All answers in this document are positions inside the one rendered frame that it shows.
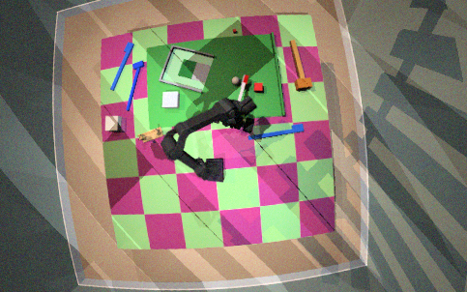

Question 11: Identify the large green flat mat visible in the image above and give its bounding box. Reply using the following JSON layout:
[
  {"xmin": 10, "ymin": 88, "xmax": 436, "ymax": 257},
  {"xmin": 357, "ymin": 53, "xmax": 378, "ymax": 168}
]
[{"xmin": 146, "ymin": 34, "xmax": 282, "ymax": 130}]

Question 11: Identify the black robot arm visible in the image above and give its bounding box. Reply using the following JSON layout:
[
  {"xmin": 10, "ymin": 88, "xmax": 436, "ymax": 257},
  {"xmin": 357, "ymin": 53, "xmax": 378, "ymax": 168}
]
[{"xmin": 161, "ymin": 96, "xmax": 257, "ymax": 181}]

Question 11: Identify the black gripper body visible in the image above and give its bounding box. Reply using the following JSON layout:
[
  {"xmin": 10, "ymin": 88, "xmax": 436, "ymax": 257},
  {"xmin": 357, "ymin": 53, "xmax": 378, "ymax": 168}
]
[{"xmin": 214, "ymin": 117, "xmax": 255, "ymax": 133}]

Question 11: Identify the white golf ball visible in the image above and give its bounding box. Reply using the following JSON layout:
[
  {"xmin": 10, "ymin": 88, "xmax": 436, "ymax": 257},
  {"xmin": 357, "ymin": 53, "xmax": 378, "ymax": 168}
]
[{"xmin": 232, "ymin": 76, "xmax": 240, "ymax": 85}]

